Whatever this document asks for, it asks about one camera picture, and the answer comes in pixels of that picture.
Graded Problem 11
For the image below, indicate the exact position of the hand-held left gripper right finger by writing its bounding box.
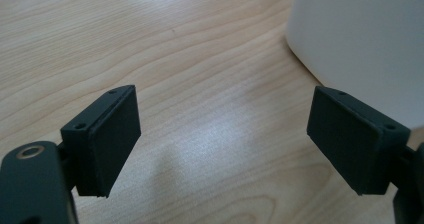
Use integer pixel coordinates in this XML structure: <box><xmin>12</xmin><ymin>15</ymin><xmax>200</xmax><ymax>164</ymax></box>
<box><xmin>306</xmin><ymin>85</ymin><xmax>412</xmax><ymax>196</ymax></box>

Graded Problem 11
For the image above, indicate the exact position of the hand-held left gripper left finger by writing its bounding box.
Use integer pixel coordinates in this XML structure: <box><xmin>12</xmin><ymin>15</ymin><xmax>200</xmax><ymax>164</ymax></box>
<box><xmin>60</xmin><ymin>84</ymin><xmax>142</xmax><ymax>199</ymax></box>

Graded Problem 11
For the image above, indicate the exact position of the white plastic trash bin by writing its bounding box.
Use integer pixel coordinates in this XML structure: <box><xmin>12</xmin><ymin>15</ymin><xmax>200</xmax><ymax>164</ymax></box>
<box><xmin>285</xmin><ymin>0</ymin><xmax>424</xmax><ymax>130</ymax></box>

